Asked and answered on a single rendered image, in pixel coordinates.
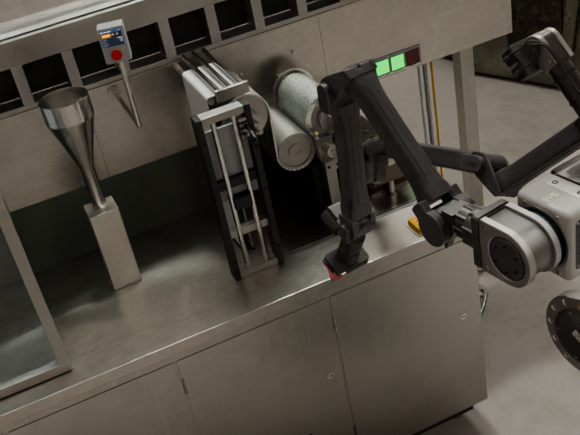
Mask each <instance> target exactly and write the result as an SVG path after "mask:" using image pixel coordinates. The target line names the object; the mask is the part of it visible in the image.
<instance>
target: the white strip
mask: <svg viewBox="0 0 580 435"><path fill-rule="evenodd" d="M173 68H174V69H175V70H176V71H177V72H178V73H179V74H180V75H181V76H182V78H183V82H184V86H185V89H186V95H187V98H188V102H189V105H190V109H191V112H192V115H196V116H197V115H198V114H201V113H204V112H207V111H209V106H208V104H209V105H214V104H215V99H214V98H213V97H214V95H213V94H212V93H211V92H210V91H209V90H208V89H207V88H206V87H205V86H204V85H203V84H202V83H201V82H200V81H199V80H198V79H197V78H196V77H195V76H194V75H193V74H192V73H191V72H190V71H185V70H184V69H183V68H182V67H181V66H180V65H179V64H178V63H175V64H174V65H173ZM203 128H204V132H206V131H208V130H211V126H210V125H207V126H204V127H203ZM223 206H224V212H225V216H226V219H227V222H228V225H229V228H231V227H234V226H235V222H234V218H233V215H232V211H231V208H230V201H229V200H227V201H225V202H223ZM233 240H234V241H235V242H236V244H237V245H238V247H239V248H241V246H240V243H239V239H238V237H235V238H233Z"/></svg>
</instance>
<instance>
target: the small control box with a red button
mask: <svg viewBox="0 0 580 435"><path fill-rule="evenodd" d="M97 34H98V39H99V42H100V45H101V48H102V51H103V54H104V59H105V62H106V64H107V65H110V64H114V63H118V62H122V61H126V60H131V59H132V51H131V48H130V44H129V40H128V36H127V34H126V30H125V27H124V24H123V20H122V19H120V20H115V21H112V22H105V23H100V24H98V25H97Z"/></svg>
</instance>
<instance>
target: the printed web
mask: <svg viewBox="0 0 580 435"><path fill-rule="evenodd" d="M318 85H319V84H318V83H317V82H316V81H314V80H313V79H311V78H310V77H308V76H307V75H305V74H304V73H300V72H297V73H293V74H291V75H289V76H287V77H286V78H285V79H284V80H283V81H282V83H281V85H280V88H279V92H278V97H279V100H280V104H281V109H282V113H283V114H284V115H286V116H287V117H288V118H289V119H290V120H291V121H293V122H294V123H295V124H296V125H297V126H299V127H300V128H301V129H302V130H303V131H304V132H306V133H307V134H308V135H309V136H310V137H311V138H312V140H313V142H314V139H313V136H312V135H311V134H310V133H309V132H308V130H307V128H306V113H307V110H308V108H309V107H310V105H311V104H312V102H313V101H314V100H315V99H317V98H318V94H317V86H318ZM249 90H250V92H248V93H245V94H243V95H241V96H238V97H235V98H231V99H228V100H225V101H223V102H221V103H217V100H216V97H215V96H214V97H213V98H214V99H215V104H214V105H209V104H208V106H209V110H213V109H216V108H218V107H221V106H224V105H227V104H230V103H232V102H233V101H235V100H236V99H238V98H240V97H242V96H248V95H251V96H256V97H259V98H260V99H261V100H262V101H263V102H264V103H265V105H266V106H267V109H268V119H267V122H266V124H265V126H264V128H263V133H262V134H261V135H256V136H257V138H258V139H257V140H258V143H259V144H260V145H261V146H262V147H263V148H264V149H265V150H266V151H267V152H268V153H269V154H270V155H271V156H272V157H273V158H274V159H275V160H276V161H277V162H278V163H279V164H280V165H281V166H282V167H283V168H285V169H286V170H289V171H297V170H300V169H302V168H304V167H306V166H307V165H308V164H309V163H310V162H311V161H312V158H313V156H314V155H315V151H316V148H315V143H314V153H313V156H312V158H311V160H310V161H309V162H308V163H307V164H306V165H305V166H303V167H301V168H299V169H288V168H286V167H284V166H283V165H282V164H281V163H280V161H279V157H278V152H277V147H276V142H275V137H274V128H273V123H272V118H271V113H270V109H269V106H268V103H267V102H266V101H265V99H263V98H262V97H261V96H260V95H259V94H258V93H257V92H255V91H254V90H253V89H252V88H251V87H250V86H249ZM223 125H224V120H222V121H219V122H216V126H217V127H220V126H223ZM237 213H238V217H239V220H240V224H242V223H244V222H247V218H246V214H245V210H244V209H242V210H240V211H238V212H237ZM243 237H244V238H245V239H246V241H247V242H248V243H249V245H250V246H251V247H252V248H253V247H254V246H253V243H252V239H251V235H250V232H249V233H246V234H244V235H243Z"/></svg>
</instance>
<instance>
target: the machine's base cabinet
mask: <svg viewBox="0 0 580 435"><path fill-rule="evenodd" d="M487 398H488V393H487V382H486V371H485V361H484V349H483V338H482V317H481V306H480V295H479V284H478V273H477V266H476V265H475V263H474V253H473V248H471V247H470V246H469V245H467V244H465V243H463V239H462V238H460V237H458V236H457V237H456V238H455V240H454V243H453V245H452V246H450V247H449V248H447V249H446V248H445V246H444V245H442V246H440V247H434V246H433V247H431V248H429V249H426V250H423V251H421V252H419V253H417V254H415V255H411V256H409V257H407V258H405V259H403V260H400V261H398V262H395V263H393V264H390V265H388V266H386V267H384V268H380V269H378V270H376V271H374V272H372V273H370V274H366V275H364V276H362V277H360V278H357V279H355V280H353V281H350V282H347V283H345V284H343V285H341V286H339V287H335V288H333V289H331V290H329V291H327V292H324V293H321V294H319V295H317V296H314V297H312V298H310V299H307V300H305V301H302V302H300V303H298V304H296V305H294V306H290V307H288V308H286V309H284V310H281V311H279V312H276V313H274V314H271V315H269V316H267V317H265V318H262V319H259V320H257V321H255V322H253V323H251V324H248V325H245V326H243V327H241V328H238V329H236V330H234V331H231V332H229V333H226V334H224V335H222V336H220V337H216V338H214V339H212V340H210V341H208V342H205V343H203V344H200V345H198V346H196V347H193V348H191V349H189V350H186V351H183V352H181V353H179V354H177V355H175V356H171V357H169V358H167V359H165V360H162V361H160V362H157V363H155V364H153V365H150V366H148V367H146V368H144V369H140V370H138V371H136V372H134V373H132V374H129V375H126V376H124V377H122V378H120V379H117V380H115V381H112V382H110V383H107V384H105V385H103V386H101V387H99V388H95V389H93V390H91V391H89V392H87V393H84V394H81V395H79V396H77V397H74V398H72V399H70V400H67V401H64V402H62V403H60V404H58V405H56V406H53V407H50V408H48V409H46V410H44V411H41V412H39V413H36V414H34V415H31V416H29V417H27V418H25V419H21V420H19V421H17V422H15V423H13V424H11V425H8V426H5V427H3V428H1V429H0V435H420V434H421V433H423V432H427V431H429V430H431V429H432V428H434V427H436V426H439V425H441V424H443V423H444V422H446V421H449V420H451V419H459V418H461V417H462V416H463V413H466V412H468V411H470V410H472V409H473V406H474V405H475V404H477V403H479V402H481V401H483V400H486V399H487Z"/></svg>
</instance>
